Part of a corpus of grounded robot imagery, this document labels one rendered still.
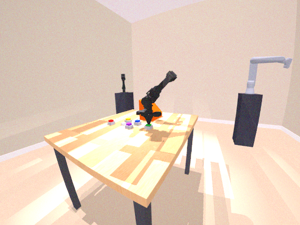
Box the green button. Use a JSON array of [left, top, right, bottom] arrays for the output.
[[144, 124, 153, 130]]

